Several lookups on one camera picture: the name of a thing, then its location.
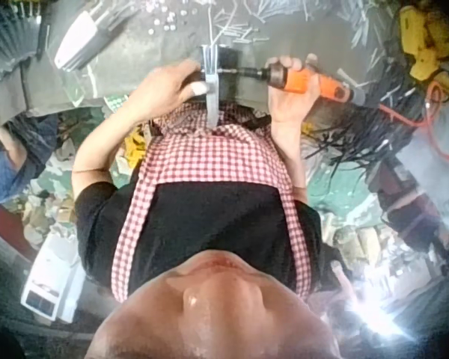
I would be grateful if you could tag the stack of grey metal fins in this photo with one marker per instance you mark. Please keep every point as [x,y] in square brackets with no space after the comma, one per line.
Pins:
[9,31]

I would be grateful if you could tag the grey metal bracket part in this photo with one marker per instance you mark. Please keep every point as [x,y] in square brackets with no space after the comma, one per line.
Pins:
[212,88]

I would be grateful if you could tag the person's left hand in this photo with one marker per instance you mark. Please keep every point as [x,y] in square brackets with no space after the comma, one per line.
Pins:
[164,91]

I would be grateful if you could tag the person's right hand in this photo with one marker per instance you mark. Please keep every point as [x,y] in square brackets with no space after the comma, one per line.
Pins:
[290,101]

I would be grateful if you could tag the pile of metal screws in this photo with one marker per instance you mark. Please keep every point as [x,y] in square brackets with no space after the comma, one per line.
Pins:
[243,22]

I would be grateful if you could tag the pile of small metal nuts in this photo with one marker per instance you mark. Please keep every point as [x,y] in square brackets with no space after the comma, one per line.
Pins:
[170,18]

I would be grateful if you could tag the yellow power drill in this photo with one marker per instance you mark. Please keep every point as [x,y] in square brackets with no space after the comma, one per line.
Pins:
[426,41]

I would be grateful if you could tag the white plastic box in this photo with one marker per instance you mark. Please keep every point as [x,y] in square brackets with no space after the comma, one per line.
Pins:
[52,276]

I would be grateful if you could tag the orange pneumatic screwdriver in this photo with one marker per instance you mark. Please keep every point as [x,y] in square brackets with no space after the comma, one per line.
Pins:
[307,82]

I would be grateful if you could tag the white plastic housing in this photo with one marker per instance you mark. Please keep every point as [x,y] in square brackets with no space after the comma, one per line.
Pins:
[82,41]

